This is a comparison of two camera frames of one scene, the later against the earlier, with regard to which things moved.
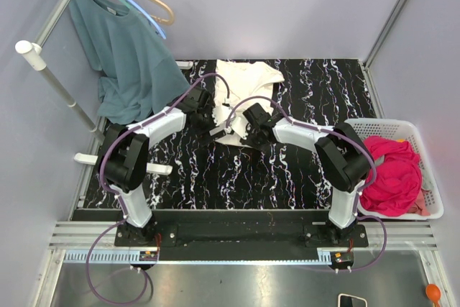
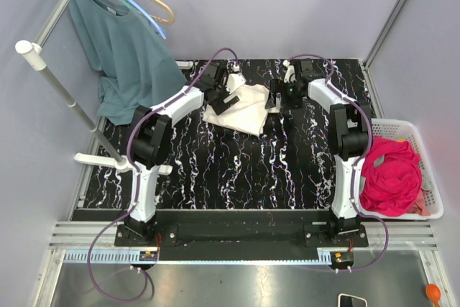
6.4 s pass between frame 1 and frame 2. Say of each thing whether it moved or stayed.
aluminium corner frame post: stayed
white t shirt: moved
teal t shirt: stayed
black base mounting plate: stayed
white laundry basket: stayed
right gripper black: moved
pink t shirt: stayed
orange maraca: stayed
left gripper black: moved
